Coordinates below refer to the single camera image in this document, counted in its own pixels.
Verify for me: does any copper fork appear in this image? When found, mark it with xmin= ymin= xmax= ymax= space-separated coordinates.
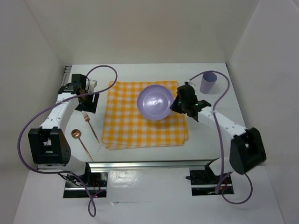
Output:
xmin=82 ymin=111 xmax=100 ymax=143

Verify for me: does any lilac plastic plate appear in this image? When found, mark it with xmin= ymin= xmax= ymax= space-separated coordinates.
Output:
xmin=137 ymin=84 xmax=174 ymax=121

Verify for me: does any lilac plastic cup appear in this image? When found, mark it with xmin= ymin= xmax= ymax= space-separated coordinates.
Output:
xmin=199 ymin=71 xmax=217 ymax=94

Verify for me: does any yellow white checkered cloth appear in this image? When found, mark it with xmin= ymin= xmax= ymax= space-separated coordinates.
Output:
xmin=101 ymin=82 xmax=189 ymax=150

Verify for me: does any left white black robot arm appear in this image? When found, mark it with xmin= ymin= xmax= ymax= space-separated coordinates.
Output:
xmin=28 ymin=94 xmax=99 ymax=186

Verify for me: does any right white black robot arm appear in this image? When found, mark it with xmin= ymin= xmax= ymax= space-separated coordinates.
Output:
xmin=170 ymin=84 xmax=267 ymax=183

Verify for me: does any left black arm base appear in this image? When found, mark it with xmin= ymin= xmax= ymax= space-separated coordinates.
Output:
xmin=59 ymin=170 xmax=108 ymax=198

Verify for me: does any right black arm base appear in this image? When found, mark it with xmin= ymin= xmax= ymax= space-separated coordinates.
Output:
xmin=185 ymin=166 xmax=234 ymax=196

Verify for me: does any copper spoon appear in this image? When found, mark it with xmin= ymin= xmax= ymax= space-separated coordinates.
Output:
xmin=71 ymin=129 xmax=94 ymax=162

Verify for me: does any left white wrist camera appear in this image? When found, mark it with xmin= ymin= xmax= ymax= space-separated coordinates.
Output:
xmin=85 ymin=79 xmax=97 ymax=93

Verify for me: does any aluminium front rail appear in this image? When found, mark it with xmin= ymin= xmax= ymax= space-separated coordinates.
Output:
xmin=88 ymin=160 xmax=214 ymax=169

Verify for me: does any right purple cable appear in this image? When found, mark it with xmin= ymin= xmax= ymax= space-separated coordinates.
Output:
xmin=186 ymin=70 xmax=253 ymax=205

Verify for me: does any purple cable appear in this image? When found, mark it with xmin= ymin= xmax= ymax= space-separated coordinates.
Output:
xmin=17 ymin=65 xmax=118 ymax=217
xmin=186 ymin=70 xmax=253 ymax=205

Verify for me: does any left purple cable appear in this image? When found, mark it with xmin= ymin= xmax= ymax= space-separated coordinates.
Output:
xmin=17 ymin=65 xmax=118 ymax=217

